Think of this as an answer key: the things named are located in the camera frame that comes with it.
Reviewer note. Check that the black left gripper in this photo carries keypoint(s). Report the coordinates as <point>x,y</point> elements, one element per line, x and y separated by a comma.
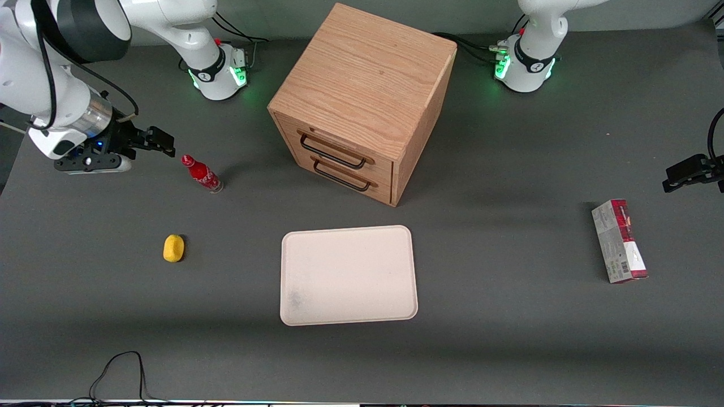
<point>697,168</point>

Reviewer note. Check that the wooden drawer front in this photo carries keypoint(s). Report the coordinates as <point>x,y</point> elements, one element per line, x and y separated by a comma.
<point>380,165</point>
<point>382,192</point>

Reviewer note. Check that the grey base connector plug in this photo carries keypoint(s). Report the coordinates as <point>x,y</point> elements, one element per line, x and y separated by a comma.
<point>238,59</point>
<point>499,48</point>

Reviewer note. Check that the yellow toy lemon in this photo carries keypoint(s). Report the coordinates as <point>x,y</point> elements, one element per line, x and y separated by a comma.
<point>173,249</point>

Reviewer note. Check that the red and grey carton box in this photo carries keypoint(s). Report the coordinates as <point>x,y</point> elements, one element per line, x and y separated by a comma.
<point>619,243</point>

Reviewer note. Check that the red coke bottle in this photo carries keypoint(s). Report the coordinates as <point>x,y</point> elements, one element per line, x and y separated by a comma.
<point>201,172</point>

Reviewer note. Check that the white rectangular tray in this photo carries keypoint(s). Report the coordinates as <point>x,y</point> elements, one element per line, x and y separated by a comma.
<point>348,277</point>

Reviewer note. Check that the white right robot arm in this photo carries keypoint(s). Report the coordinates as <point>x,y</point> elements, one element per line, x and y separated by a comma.
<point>28,79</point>

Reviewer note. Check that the wooden drawer cabinet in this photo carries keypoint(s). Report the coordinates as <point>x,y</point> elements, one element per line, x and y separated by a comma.
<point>362,73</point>

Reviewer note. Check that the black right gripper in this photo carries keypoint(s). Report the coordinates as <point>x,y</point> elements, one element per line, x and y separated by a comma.
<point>122,139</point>

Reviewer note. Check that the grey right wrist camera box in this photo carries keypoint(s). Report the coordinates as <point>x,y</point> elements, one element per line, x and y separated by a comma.
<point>90,164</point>

